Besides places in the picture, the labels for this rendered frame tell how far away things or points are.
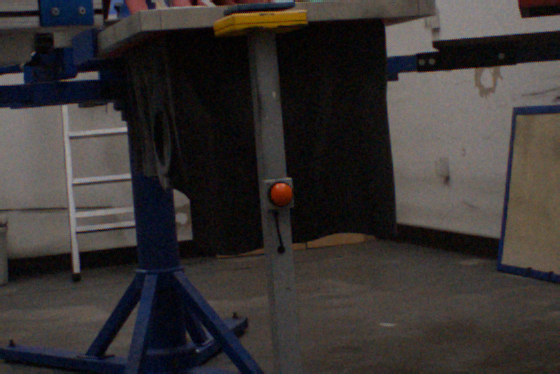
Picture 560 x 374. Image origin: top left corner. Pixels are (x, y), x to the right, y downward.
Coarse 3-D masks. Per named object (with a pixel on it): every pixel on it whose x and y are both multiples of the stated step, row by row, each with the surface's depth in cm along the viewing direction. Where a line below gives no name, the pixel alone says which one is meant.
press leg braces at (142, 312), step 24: (144, 288) 357; (192, 288) 360; (120, 312) 379; (144, 312) 351; (192, 312) 390; (96, 336) 388; (144, 336) 345; (192, 336) 399; (216, 336) 352; (144, 360) 342; (240, 360) 346
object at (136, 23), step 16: (336, 0) 229; (352, 0) 230; (368, 0) 231; (384, 0) 232; (400, 0) 233; (416, 0) 234; (432, 0) 235; (144, 16) 218; (160, 16) 219; (176, 16) 220; (192, 16) 221; (208, 16) 222; (224, 16) 223; (320, 16) 228; (336, 16) 229; (352, 16) 230; (368, 16) 231; (384, 16) 232; (400, 16) 234; (416, 16) 236; (112, 32) 245; (128, 32) 229; (144, 32) 222; (112, 48) 258
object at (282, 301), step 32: (224, 32) 205; (256, 32) 205; (256, 64) 205; (256, 96) 206; (256, 128) 208; (288, 224) 207; (288, 256) 208; (288, 288) 208; (288, 320) 208; (288, 352) 208
